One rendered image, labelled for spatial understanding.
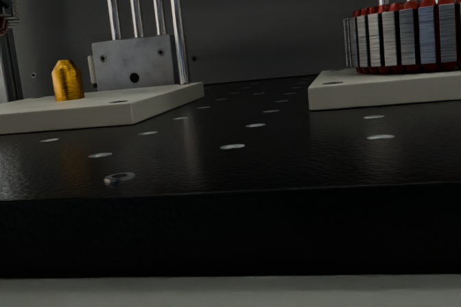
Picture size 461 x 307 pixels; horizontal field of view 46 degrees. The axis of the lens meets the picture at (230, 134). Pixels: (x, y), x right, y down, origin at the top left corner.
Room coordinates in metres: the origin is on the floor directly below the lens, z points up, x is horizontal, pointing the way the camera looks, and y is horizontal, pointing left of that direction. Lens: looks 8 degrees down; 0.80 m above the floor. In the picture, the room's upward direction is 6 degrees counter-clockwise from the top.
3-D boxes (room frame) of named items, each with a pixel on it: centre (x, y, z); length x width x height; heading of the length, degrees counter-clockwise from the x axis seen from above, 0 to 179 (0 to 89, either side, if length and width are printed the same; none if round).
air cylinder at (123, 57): (0.52, 0.07, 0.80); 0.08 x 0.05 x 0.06; 77
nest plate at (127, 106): (0.38, 0.11, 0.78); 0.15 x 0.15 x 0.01; 77
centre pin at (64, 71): (0.38, 0.11, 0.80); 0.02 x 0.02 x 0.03
